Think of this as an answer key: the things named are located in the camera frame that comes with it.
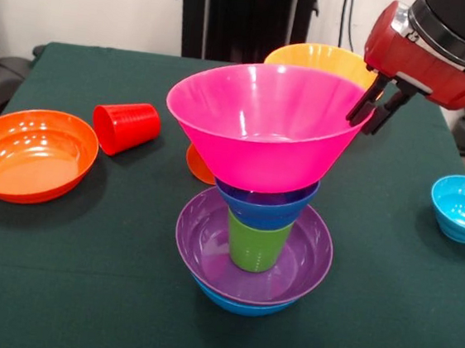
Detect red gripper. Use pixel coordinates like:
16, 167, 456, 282
343, 0, 465, 146

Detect large yellow bowl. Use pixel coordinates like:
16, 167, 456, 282
261, 38, 382, 93

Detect large pink bowl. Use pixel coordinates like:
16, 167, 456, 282
157, 52, 380, 205

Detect small dark blue bowl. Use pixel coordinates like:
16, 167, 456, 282
209, 170, 322, 236

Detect purple bowl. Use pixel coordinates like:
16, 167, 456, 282
168, 183, 339, 313

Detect green cup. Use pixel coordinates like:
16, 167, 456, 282
221, 208, 295, 277

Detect orange cup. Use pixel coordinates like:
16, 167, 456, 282
183, 142, 220, 185

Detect sky blue bowl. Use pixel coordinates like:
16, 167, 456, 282
187, 273, 300, 322

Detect red cup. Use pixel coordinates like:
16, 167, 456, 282
89, 98, 164, 162

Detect orange bowl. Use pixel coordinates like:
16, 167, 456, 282
0, 105, 103, 212

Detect small cyan ribbed bowl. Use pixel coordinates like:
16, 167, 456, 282
425, 172, 465, 244

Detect dark green tablecloth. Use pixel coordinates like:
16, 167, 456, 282
0, 36, 465, 348

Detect black wall cables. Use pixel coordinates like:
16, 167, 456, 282
338, 0, 360, 51

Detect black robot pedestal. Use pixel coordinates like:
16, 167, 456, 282
170, 0, 321, 72

